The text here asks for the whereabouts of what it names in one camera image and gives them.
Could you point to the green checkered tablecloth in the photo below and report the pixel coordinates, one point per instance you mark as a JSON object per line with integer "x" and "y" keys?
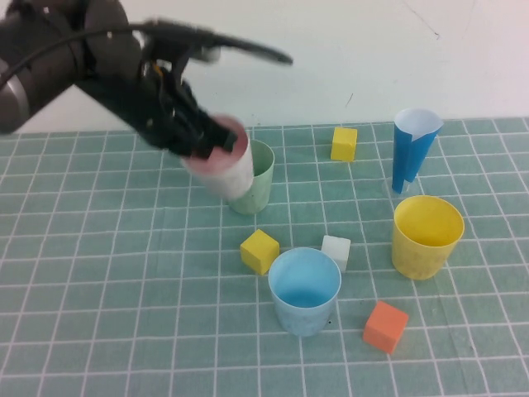
{"x": 124, "y": 269}

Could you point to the light blue plastic cup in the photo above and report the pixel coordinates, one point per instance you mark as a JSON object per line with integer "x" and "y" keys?
{"x": 303, "y": 314}

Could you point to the pale green plastic cup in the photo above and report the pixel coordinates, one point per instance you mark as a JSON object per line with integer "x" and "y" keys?
{"x": 258, "y": 194}

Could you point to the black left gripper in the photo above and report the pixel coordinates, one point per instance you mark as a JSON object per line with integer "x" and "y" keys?
{"x": 153, "y": 111}

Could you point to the orange foam cube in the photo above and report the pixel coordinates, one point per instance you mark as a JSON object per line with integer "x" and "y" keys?
{"x": 384, "y": 326}

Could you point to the blue paper cone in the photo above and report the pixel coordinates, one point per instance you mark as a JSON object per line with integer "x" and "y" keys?
{"x": 407, "y": 157}

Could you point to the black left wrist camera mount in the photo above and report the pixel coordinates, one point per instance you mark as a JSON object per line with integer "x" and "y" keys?
{"x": 231, "y": 41}

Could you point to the white foam cube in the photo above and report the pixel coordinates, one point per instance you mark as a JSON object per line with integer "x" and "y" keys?
{"x": 336, "y": 246}

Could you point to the pink plastic cup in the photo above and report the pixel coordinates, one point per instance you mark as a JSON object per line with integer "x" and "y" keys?
{"x": 231, "y": 178}

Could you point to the yellow foam cube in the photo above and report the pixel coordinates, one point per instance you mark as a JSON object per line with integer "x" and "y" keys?
{"x": 343, "y": 144}
{"x": 258, "y": 250}

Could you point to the yellow plastic cup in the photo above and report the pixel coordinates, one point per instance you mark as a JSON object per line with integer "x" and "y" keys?
{"x": 425, "y": 256}

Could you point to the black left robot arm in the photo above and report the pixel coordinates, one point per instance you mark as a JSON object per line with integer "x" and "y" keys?
{"x": 41, "y": 74}

